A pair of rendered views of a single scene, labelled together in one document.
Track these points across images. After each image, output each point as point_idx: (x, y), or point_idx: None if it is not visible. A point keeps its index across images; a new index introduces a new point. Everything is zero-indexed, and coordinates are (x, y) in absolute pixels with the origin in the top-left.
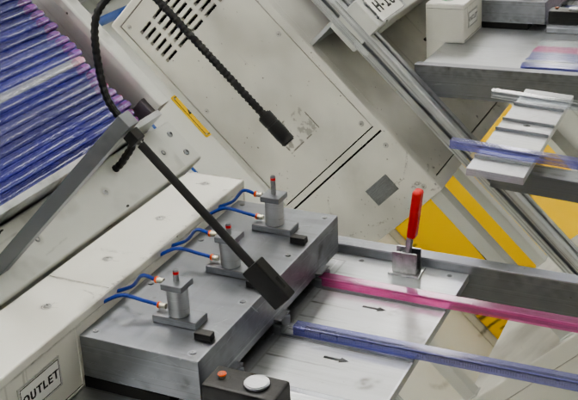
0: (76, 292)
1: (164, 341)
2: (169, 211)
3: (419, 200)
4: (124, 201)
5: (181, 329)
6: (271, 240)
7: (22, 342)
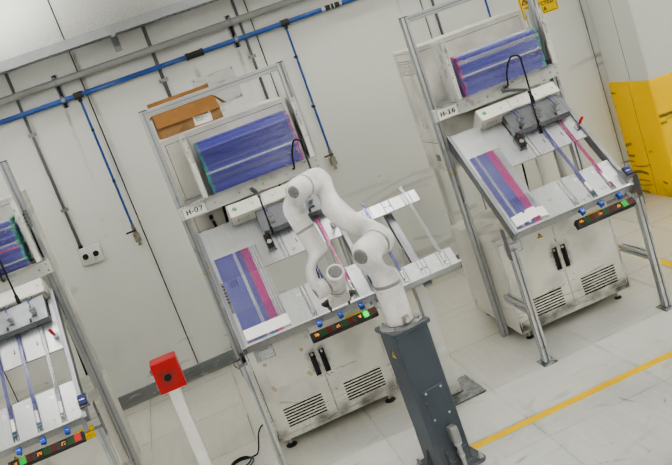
0: (259, 202)
1: (264, 222)
2: None
3: None
4: (290, 177)
5: (269, 221)
6: (306, 206)
7: (242, 210)
